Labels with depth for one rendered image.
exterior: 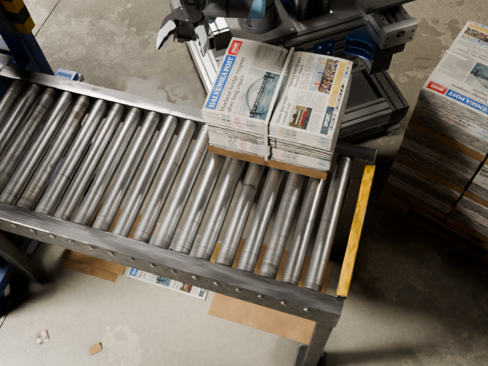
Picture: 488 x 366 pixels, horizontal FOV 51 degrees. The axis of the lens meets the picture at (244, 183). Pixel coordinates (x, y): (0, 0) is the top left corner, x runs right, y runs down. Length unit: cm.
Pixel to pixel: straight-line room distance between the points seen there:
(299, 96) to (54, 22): 221
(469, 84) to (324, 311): 91
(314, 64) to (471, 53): 64
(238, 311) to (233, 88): 109
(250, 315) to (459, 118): 114
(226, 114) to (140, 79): 156
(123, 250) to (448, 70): 120
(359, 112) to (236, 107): 112
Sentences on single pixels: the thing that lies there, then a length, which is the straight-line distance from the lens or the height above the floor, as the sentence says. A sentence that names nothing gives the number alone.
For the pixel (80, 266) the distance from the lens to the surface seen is 246.
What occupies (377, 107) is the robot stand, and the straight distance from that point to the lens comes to 251.
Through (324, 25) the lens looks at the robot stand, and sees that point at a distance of 211.
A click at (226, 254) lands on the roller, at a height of 80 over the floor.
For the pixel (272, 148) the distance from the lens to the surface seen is 152.
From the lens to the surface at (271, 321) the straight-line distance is 225.
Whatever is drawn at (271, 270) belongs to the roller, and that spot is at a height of 80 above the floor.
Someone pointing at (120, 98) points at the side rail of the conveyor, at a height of 80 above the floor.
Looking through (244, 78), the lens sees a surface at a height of 103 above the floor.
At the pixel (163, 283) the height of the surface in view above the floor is 1.
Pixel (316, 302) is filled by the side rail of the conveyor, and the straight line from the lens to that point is 144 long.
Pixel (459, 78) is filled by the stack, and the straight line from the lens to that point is 189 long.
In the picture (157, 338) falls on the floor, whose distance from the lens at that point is 228.
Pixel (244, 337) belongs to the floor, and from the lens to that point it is 223.
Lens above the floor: 218
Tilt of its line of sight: 60 degrees down
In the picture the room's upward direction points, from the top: 5 degrees counter-clockwise
